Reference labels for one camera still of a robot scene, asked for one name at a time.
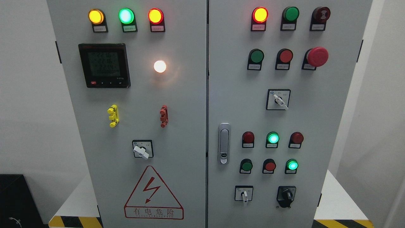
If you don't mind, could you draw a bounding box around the black knob rotary switch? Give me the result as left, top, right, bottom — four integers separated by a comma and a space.
277, 186, 296, 208

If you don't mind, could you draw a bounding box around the red terminal connector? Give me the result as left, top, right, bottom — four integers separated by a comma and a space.
160, 105, 168, 128

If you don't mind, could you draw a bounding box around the dark red indicator lower left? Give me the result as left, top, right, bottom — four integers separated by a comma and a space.
242, 131, 255, 148

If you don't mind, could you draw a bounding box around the white lit indicator lamp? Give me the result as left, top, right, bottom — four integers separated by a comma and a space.
153, 60, 167, 73

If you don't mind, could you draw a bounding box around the green push button lower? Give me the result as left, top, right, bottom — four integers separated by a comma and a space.
239, 158, 253, 174

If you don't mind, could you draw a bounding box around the green push button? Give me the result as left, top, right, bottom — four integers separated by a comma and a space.
239, 158, 253, 174
247, 48, 264, 71

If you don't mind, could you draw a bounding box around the green lit indicator lower middle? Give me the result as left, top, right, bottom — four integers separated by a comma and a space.
265, 131, 279, 148

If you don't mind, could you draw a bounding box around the green lit indicator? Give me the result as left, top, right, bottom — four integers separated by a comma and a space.
118, 8, 138, 32
265, 131, 279, 148

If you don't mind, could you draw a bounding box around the green push button upper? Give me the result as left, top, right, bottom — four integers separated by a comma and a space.
247, 48, 264, 71

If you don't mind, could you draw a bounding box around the left grey cabinet door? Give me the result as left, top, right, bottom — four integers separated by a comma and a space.
47, 0, 207, 228

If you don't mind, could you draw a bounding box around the grey cabinet door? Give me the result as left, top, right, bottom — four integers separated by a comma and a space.
208, 0, 372, 228
47, 0, 207, 228

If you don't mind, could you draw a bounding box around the red push button lower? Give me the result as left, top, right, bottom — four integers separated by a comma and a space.
262, 159, 277, 174

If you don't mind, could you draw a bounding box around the red push button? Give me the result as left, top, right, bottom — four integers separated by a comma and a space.
262, 159, 277, 174
275, 48, 293, 70

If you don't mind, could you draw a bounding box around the yellow terminal connector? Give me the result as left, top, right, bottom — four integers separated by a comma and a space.
107, 104, 120, 128

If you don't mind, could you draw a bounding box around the right grey cabinet door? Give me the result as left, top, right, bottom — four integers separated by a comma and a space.
208, 0, 372, 228

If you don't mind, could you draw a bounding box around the red indicator lower right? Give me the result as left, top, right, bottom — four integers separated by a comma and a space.
288, 132, 304, 149

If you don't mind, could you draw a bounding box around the red electric hazard warning sticker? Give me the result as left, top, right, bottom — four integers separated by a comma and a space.
124, 166, 184, 220

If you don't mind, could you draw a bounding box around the red push button upper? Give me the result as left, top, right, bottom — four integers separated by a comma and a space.
275, 48, 293, 70

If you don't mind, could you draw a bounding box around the green illuminated button lower right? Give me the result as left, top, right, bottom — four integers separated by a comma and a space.
284, 159, 299, 174

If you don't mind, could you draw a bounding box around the red-orange indicator left door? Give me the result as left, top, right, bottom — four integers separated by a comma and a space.
148, 8, 166, 32

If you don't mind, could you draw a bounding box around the black digital power meter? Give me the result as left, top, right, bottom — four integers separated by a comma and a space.
78, 43, 131, 88

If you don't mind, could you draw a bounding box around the red lit indicator right door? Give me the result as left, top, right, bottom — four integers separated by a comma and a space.
251, 6, 269, 31

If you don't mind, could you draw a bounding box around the green lit indicator top left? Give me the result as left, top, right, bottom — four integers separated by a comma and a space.
118, 8, 138, 32

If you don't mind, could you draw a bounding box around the red emergency stop mushroom button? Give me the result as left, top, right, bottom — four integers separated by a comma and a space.
302, 47, 329, 71

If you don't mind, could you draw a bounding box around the green unlit indicator top right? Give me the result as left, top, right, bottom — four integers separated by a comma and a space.
280, 6, 300, 31

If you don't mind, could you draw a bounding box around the amber indicator light top left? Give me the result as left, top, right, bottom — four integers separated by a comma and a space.
88, 9, 108, 32

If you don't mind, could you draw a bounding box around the dark red buzzer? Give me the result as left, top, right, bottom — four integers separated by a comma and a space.
310, 6, 330, 31

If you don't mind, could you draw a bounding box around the white platform with hazard stripes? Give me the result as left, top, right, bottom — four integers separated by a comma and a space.
48, 172, 374, 228

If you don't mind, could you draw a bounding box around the black box lower left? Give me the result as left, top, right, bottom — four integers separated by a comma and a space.
0, 174, 44, 228

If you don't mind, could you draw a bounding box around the silver door lock handle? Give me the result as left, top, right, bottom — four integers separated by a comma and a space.
217, 123, 231, 164

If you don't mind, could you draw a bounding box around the white handle selector switch left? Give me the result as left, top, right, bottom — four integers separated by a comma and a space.
132, 140, 154, 159

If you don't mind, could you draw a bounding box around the white handle selector switch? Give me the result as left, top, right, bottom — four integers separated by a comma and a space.
234, 185, 254, 206
132, 140, 154, 159
266, 89, 291, 110

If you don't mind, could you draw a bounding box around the white handle selector switch upper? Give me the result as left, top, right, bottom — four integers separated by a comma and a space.
266, 89, 291, 110

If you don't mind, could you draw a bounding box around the white handle selector switch lower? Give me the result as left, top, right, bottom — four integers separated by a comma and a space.
234, 185, 254, 206

